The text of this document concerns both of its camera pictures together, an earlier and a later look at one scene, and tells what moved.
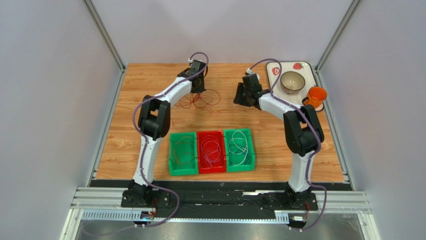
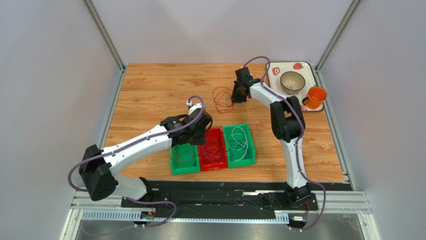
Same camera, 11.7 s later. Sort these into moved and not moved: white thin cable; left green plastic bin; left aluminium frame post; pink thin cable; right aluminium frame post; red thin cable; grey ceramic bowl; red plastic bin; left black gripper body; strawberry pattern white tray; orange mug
Moved: red thin cable; pink thin cable; white thin cable; left black gripper body
Not moved: red plastic bin; grey ceramic bowl; left aluminium frame post; strawberry pattern white tray; orange mug; right aluminium frame post; left green plastic bin
